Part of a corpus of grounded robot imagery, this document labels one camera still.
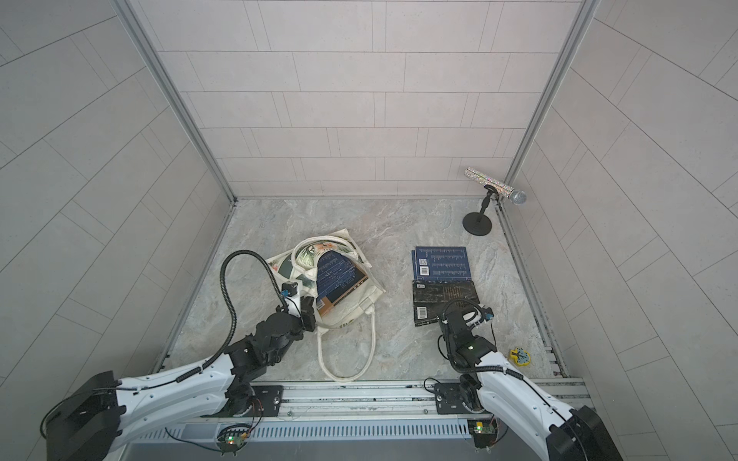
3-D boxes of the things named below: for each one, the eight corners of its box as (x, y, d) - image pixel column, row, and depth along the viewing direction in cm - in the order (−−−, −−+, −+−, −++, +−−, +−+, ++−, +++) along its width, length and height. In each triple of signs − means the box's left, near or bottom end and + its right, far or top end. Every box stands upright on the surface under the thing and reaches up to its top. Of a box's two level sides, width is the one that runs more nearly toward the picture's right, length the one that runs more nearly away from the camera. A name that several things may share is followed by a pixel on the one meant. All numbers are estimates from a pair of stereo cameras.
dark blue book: (412, 282, 95) (413, 277, 92) (410, 251, 103) (410, 246, 100) (470, 282, 95) (473, 277, 92) (464, 251, 103) (466, 246, 100)
